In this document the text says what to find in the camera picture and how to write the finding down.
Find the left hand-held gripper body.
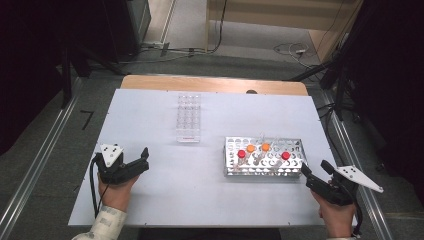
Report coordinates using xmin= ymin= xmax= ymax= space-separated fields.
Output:
xmin=94 ymin=143 xmax=150 ymax=186

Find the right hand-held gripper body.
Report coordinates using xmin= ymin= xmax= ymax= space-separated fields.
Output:
xmin=305 ymin=164 xmax=385 ymax=207

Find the red cap test tube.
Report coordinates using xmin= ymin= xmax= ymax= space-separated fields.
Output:
xmin=278 ymin=151 xmax=291 ymax=169
xmin=235 ymin=149 xmax=247 ymax=168

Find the clear plastic test tube rack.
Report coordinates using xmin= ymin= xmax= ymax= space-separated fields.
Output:
xmin=175 ymin=93 xmax=202 ymax=144

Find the metal test tube rack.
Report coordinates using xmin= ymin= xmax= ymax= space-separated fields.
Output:
xmin=223 ymin=135 xmax=309 ymax=178

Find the person's left hand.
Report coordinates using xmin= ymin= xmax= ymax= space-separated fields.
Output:
xmin=97 ymin=173 xmax=141 ymax=213

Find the person's right hand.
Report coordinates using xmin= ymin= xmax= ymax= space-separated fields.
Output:
xmin=310 ymin=190 xmax=357 ymax=239

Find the black metal stand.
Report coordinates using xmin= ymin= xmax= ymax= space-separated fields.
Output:
xmin=59 ymin=43 xmax=129 ymax=109
xmin=289 ymin=43 xmax=361 ymax=122

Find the black curtain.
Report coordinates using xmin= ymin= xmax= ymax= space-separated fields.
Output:
xmin=0 ymin=0 xmax=104 ymax=156
xmin=346 ymin=0 xmax=424 ymax=204

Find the black cabinet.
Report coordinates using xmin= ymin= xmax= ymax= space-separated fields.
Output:
xmin=99 ymin=0 xmax=152 ymax=64

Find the light wooden shelf unit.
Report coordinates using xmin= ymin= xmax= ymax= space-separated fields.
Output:
xmin=204 ymin=0 xmax=365 ymax=64

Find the left hand-held gripper cable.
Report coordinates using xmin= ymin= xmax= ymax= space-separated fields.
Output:
xmin=88 ymin=153 xmax=113 ymax=219

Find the hand-held gripper cable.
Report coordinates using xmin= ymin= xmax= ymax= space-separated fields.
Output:
xmin=88 ymin=153 xmax=113 ymax=219
xmin=344 ymin=186 xmax=364 ymax=238

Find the right hand-held gripper cable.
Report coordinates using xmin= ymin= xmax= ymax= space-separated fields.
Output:
xmin=344 ymin=186 xmax=364 ymax=238

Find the thin black cable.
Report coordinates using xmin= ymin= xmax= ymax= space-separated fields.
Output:
xmin=316 ymin=102 xmax=348 ymax=168

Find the metal floor rail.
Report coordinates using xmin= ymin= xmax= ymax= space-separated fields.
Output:
xmin=0 ymin=77 xmax=84 ymax=240
xmin=318 ymin=89 xmax=396 ymax=240

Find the floor cable bundle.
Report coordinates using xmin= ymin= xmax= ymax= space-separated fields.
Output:
xmin=118 ymin=41 xmax=214 ymax=65

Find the white coiled cable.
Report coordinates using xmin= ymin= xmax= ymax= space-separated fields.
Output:
xmin=273 ymin=41 xmax=316 ymax=69

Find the black hanging cable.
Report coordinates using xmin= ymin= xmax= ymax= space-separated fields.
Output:
xmin=204 ymin=0 xmax=228 ymax=54

